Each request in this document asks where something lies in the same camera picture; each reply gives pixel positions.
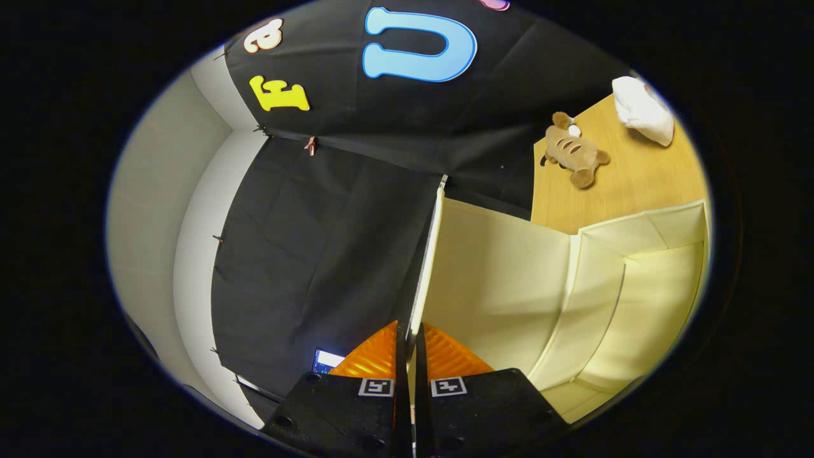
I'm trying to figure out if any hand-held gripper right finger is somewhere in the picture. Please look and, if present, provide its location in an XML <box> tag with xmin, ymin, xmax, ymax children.
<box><xmin>417</xmin><ymin>323</ymin><xmax>570</xmax><ymax>458</ymax></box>

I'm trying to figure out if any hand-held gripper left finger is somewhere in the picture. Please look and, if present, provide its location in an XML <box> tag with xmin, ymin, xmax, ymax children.
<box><xmin>262</xmin><ymin>320</ymin><xmax>411</xmax><ymax>458</ymax></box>

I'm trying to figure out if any grey fabric storage box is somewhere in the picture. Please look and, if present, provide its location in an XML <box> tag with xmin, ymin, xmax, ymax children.
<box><xmin>407</xmin><ymin>175</ymin><xmax>712</xmax><ymax>426</ymax></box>

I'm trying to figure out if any brown striped plush toy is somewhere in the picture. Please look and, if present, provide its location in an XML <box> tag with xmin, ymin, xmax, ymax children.
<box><xmin>541</xmin><ymin>112</ymin><xmax>611</xmax><ymax>190</ymax></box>

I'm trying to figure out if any white crumpled bag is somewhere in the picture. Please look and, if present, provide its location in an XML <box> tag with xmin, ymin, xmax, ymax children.
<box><xmin>612</xmin><ymin>76</ymin><xmax>675</xmax><ymax>147</ymax></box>

